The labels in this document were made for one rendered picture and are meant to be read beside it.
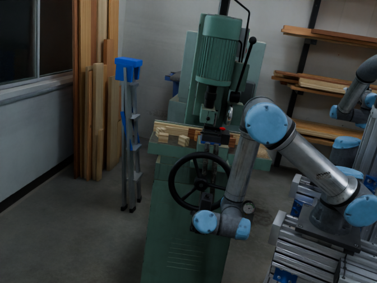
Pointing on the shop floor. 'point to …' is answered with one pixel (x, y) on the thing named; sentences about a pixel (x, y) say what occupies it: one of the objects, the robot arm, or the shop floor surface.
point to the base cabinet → (180, 241)
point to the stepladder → (130, 96)
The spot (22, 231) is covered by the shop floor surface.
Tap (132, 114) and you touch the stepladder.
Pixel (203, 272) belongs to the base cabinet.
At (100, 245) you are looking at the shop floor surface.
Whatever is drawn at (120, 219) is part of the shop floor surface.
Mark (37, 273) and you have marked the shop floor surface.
